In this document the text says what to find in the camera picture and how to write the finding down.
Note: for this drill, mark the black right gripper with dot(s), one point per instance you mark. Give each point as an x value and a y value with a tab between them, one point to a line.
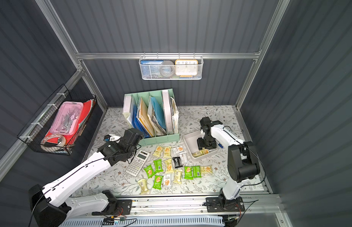
206	140

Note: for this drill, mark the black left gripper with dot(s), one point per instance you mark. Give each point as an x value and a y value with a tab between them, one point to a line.
116	143

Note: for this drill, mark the white plastic storage box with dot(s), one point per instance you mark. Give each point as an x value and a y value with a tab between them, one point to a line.
190	144

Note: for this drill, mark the white barcode cookie packet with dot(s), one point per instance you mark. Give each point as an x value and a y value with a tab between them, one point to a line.
184	159

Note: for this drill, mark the clear cookie packet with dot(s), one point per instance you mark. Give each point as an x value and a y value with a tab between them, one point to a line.
177	150

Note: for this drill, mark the green cookie packet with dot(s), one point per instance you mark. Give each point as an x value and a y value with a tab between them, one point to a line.
188	173
197	172
158	166
149	171
158	182

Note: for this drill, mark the black cookie packet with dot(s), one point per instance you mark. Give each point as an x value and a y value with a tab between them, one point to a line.
177	162

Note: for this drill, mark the small yellow cookie packet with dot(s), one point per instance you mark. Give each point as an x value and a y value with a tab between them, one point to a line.
167	152

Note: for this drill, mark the pale yellow cookie packet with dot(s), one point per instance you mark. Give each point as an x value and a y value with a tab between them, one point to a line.
178	176

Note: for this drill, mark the mint green file organizer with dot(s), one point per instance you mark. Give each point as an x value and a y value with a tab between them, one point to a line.
151	115

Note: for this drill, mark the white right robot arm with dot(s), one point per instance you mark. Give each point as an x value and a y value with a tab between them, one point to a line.
242	162

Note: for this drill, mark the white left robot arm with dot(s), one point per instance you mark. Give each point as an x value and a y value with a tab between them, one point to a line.
52	204

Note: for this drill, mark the blue box in basket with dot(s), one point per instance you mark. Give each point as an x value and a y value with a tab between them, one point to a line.
150	68

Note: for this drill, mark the white scientific calculator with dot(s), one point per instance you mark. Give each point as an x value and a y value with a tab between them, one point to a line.
138	162

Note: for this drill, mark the blue folder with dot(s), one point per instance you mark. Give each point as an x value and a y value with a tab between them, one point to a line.
136	123

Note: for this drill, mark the clear tape roll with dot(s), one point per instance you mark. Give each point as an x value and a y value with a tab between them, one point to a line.
56	140

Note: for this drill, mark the pink plastic pencil case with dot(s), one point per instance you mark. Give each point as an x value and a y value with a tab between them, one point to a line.
67	118

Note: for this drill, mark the yellow white alarm clock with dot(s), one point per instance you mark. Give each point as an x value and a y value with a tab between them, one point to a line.
186	68

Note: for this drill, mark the grey tape roll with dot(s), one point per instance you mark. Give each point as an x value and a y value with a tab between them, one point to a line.
167	69

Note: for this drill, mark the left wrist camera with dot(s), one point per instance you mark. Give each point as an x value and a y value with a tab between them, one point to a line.
111	137

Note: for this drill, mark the black wire side basket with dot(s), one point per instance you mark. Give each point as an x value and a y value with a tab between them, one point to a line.
36	130

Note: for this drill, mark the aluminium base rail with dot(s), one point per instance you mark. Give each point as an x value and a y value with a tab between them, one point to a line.
164	204

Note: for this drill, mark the white wire wall basket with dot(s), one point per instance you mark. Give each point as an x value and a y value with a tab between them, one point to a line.
175	77

